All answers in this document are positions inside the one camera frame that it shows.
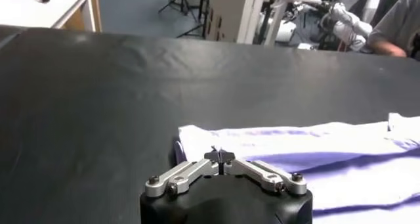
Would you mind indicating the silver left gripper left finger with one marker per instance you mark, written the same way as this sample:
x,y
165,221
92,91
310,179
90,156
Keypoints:
x,y
190,174

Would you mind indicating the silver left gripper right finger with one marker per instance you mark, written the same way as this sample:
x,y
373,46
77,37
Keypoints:
x,y
262,174

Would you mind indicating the lavender t-shirt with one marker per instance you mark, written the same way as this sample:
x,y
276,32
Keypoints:
x,y
328,179

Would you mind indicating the person's bare forearm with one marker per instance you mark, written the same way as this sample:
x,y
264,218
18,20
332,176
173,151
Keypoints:
x,y
387,48

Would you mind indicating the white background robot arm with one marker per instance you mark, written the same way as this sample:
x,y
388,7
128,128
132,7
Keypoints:
x,y
348,28

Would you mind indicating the black table cover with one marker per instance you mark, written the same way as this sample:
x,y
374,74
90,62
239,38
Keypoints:
x,y
98,97

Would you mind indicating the tall white cardboard box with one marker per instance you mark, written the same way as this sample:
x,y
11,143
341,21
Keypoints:
x,y
233,12

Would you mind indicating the black tripod stand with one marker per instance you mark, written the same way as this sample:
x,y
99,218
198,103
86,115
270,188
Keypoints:
x,y
182,5

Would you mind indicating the person in gray t-shirt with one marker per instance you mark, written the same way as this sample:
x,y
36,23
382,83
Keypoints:
x,y
400,21

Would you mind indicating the white table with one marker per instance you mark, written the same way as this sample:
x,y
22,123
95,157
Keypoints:
x,y
39,12

